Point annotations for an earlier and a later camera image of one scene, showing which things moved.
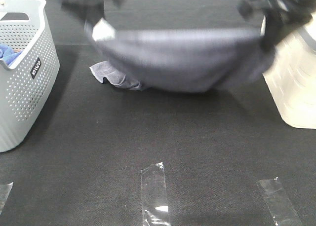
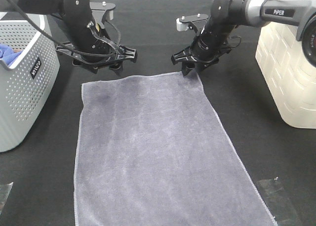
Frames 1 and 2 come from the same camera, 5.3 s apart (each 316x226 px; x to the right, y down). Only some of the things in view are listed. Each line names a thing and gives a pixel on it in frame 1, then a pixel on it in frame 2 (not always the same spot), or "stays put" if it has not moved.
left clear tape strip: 5,190 stays put
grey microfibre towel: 179,60 → 155,150
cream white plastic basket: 291,76 stays put
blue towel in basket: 8,54 stays put
